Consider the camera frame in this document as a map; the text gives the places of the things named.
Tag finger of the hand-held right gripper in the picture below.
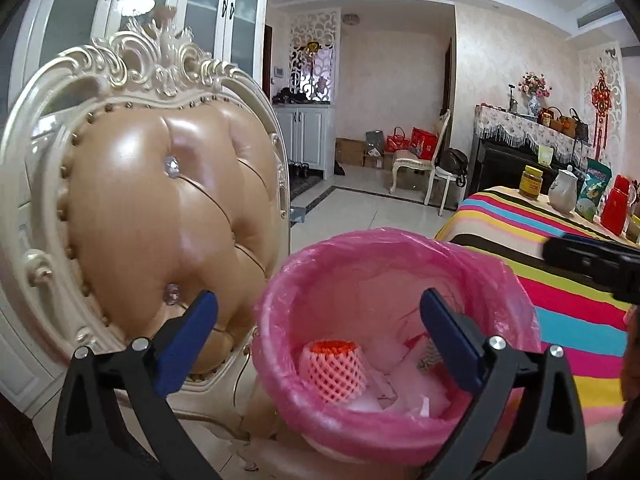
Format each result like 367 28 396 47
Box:
542 232 640 281

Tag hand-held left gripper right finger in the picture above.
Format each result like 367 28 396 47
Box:
419 286 588 480

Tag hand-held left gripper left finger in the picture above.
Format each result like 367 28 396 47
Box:
52 289 221 480

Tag green patterned wrapper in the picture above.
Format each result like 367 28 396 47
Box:
417 340 442 371

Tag bin with pink bag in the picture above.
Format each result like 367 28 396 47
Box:
252 227 543 467

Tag fruit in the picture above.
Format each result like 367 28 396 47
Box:
299 339 369 404

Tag person's right hand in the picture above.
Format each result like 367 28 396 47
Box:
619 305 640 436

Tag red thermos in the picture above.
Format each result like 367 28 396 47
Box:
600 175 632 237

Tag white ceramic teapot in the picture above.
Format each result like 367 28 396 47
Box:
547 165 581 213

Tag striped tablecloth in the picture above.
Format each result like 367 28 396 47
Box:
434 185 640 426

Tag green snack bag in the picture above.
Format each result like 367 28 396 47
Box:
575 157 612 222

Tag black piano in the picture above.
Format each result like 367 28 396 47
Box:
465 135 591 201

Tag black handbag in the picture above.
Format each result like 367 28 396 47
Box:
567 107 590 141

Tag tan leather ornate chair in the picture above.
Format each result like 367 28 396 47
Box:
0 7 311 480

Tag dark brown backpack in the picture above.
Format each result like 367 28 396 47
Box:
439 147 470 186

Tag red Chinese knot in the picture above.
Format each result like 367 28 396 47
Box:
590 67 613 153

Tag pink flower bouquet vase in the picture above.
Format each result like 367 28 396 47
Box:
517 71 551 116

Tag white lattice screen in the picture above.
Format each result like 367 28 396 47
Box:
290 7 342 106
579 42 628 171

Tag white carved side chair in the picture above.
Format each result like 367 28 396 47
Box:
390 109 453 208

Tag red gift bags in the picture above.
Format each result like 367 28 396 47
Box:
410 127 438 158

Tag dark doormat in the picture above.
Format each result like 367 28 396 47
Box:
289 172 331 201

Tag white shoe cabinet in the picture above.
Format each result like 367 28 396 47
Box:
274 102 337 181

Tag grey ceiling air vent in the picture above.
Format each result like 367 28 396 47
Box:
575 2 623 28

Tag dark cloth heap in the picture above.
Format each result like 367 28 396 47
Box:
274 87 313 106

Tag dark wooden door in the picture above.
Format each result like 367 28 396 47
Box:
265 25 276 106

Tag tall white glass-door cabinet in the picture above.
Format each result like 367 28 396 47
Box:
0 0 273 416

